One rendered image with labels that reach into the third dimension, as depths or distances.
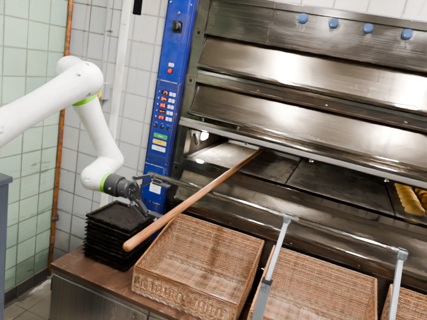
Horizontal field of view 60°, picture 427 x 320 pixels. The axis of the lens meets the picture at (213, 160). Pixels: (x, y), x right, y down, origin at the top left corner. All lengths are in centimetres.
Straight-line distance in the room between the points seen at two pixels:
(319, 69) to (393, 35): 36
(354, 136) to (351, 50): 42
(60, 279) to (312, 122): 156
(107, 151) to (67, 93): 40
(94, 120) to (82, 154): 99
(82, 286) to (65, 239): 80
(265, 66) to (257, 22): 23
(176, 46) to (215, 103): 38
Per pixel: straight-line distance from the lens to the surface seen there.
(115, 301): 206
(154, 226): 128
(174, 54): 215
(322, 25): 200
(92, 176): 163
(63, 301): 229
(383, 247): 172
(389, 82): 197
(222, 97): 209
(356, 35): 199
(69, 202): 277
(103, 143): 167
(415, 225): 210
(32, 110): 137
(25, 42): 237
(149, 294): 199
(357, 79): 196
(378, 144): 198
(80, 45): 254
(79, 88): 138
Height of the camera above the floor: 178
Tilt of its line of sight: 15 degrees down
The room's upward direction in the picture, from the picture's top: 11 degrees clockwise
